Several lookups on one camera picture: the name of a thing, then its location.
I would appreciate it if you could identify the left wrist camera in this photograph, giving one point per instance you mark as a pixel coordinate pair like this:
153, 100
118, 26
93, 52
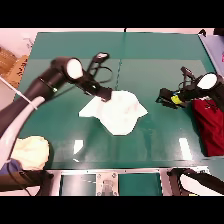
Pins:
100, 57

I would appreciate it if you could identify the pale yellow garment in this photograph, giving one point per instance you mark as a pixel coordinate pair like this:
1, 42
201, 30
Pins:
31, 151

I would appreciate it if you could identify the silver frame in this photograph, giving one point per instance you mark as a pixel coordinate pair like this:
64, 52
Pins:
106, 185

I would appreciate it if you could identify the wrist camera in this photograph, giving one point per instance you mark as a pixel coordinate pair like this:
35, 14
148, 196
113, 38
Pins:
100, 57
186, 74

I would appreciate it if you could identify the red garment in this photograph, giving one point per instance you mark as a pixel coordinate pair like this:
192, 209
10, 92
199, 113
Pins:
211, 126

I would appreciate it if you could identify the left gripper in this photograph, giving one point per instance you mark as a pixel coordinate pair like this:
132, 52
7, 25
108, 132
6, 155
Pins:
102, 93

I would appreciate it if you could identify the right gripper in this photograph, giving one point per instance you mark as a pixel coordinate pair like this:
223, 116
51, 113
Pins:
168, 98

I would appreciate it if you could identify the brown cardboard box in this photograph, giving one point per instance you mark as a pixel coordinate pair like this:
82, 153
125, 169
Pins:
13, 66

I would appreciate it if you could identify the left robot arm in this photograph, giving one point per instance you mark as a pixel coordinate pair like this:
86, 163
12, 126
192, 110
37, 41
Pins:
50, 80

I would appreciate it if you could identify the pale blue garment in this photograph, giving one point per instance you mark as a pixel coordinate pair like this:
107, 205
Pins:
215, 46

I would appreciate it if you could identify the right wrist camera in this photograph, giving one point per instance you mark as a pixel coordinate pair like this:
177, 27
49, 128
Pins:
186, 74

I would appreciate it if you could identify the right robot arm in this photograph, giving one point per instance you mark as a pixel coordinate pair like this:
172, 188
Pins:
208, 81

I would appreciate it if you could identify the white T-shirt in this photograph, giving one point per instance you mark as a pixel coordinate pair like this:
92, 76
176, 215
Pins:
120, 113

